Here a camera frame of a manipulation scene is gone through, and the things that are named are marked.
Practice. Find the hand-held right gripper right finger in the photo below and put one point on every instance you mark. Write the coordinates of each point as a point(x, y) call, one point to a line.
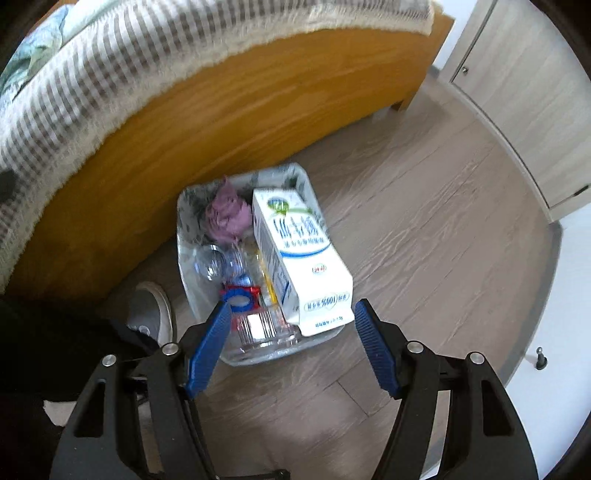
point(376, 350)

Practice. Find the white paper scrap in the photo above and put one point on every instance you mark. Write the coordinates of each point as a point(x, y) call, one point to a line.
point(57, 412)

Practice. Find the person's grey shoe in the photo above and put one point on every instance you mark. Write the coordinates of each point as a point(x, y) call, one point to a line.
point(147, 309)

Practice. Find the grey striped blanket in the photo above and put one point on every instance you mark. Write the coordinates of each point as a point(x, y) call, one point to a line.
point(115, 60)

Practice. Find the metal door stopper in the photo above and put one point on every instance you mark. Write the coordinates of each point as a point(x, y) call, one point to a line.
point(539, 359)

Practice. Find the clear plastic bottle red cap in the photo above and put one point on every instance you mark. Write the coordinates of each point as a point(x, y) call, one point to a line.
point(258, 327)

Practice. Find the beige wooden door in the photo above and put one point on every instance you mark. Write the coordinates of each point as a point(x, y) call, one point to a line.
point(517, 92)

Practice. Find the wooden bed striped cover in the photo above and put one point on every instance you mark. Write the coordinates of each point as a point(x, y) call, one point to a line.
point(184, 115)

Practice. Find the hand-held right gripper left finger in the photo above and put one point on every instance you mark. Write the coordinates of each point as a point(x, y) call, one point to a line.
point(207, 355)

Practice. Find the purple cloth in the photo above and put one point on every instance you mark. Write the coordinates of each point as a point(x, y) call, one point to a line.
point(226, 212)

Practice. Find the white trash bin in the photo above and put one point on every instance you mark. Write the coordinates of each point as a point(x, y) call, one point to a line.
point(189, 207)

